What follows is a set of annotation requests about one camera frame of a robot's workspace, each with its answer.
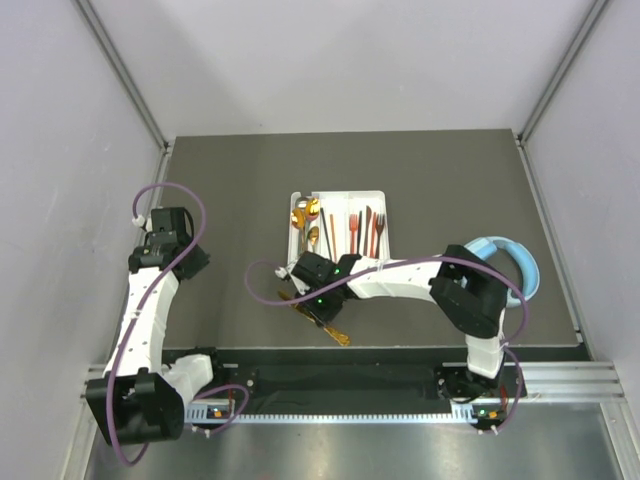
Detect gold metal spoon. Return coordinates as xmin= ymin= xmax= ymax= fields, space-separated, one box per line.
xmin=307 ymin=226 xmax=319 ymax=253

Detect white divided utensil tray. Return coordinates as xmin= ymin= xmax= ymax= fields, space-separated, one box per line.
xmin=286 ymin=190 xmax=390 ymax=263

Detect black chopstick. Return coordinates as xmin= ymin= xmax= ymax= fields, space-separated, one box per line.
xmin=320 ymin=207 xmax=333 ymax=260

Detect orange plastic knife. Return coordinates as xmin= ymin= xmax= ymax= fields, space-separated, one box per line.
xmin=369 ymin=212 xmax=378 ymax=258

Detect orange plastic fork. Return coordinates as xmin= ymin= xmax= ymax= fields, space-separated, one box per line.
xmin=349 ymin=214 xmax=359 ymax=254

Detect iridescent purple spoon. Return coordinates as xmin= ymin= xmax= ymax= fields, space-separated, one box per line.
xmin=299 ymin=197 xmax=320 ymax=253

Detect gold metal knife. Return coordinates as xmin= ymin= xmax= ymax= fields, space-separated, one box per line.
xmin=290 ymin=293 xmax=351 ymax=347

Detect gold thin utensil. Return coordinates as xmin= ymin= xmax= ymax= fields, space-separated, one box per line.
xmin=291 ymin=208 xmax=306 ymax=230

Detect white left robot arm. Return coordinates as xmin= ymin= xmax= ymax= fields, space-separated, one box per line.
xmin=85 ymin=207 xmax=227 ymax=445

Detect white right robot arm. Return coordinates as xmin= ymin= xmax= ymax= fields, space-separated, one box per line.
xmin=275 ymin=245 xmax=526 ymax=396

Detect light blue headphones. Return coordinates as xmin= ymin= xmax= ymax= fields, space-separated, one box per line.
xmin=464 ymin=236 xmax=541 ymax=301

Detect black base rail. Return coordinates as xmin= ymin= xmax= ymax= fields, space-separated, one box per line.
xmin=159 ymin=344 xmax=591 ymax=416

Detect grey cable duct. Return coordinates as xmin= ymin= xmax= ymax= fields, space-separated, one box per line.
xmin=184 ymin=399 xmax=499 ymax=428

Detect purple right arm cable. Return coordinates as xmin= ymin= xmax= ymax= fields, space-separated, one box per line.
xmin=244 ymin=255 xmax=532 ymax=434

